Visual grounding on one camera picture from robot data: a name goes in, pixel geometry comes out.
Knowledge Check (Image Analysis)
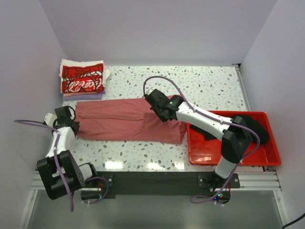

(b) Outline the pink t shirt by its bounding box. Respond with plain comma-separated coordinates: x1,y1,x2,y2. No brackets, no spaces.
75,98,187,144

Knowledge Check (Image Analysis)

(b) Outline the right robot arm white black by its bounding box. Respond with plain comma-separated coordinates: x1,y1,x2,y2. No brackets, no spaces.
144,89,260,187

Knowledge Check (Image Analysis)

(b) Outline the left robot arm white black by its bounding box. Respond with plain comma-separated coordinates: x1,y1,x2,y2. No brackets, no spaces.
37,105,99,200

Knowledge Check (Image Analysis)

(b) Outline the folded light pink shirt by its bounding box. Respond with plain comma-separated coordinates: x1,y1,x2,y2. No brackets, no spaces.
63,93,86,97

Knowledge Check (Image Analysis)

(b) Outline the folded lavender shirt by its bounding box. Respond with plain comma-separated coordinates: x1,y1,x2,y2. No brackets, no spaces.
62,90,105,101

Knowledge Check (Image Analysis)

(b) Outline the folded red print white shirt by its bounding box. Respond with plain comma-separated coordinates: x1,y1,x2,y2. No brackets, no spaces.
59,59,111,94

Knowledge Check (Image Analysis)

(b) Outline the red plastic tray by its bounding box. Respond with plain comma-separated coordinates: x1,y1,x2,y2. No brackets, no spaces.
186,111,281,167

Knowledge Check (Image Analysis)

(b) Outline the black t shirt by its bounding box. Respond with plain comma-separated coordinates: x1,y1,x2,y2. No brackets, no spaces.
190,114,269,145

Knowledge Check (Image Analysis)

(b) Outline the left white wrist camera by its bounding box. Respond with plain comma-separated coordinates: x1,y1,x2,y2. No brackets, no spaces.
44,113,57,127

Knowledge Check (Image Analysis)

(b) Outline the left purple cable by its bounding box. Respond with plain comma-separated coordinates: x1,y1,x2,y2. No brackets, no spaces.
13,119,112,212

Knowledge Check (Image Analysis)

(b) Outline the purple cable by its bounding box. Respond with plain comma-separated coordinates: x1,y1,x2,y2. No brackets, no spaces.
13,119,112,212
142,75,261,205

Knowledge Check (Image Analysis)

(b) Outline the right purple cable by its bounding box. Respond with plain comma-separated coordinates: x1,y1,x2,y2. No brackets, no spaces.
142,75,261,205

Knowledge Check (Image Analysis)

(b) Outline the aluminium frame rail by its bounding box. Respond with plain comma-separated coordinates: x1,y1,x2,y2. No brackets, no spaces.
30,172,282,191

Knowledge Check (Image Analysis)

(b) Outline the black power cable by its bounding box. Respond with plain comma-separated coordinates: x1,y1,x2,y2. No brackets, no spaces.
282,213,305,229

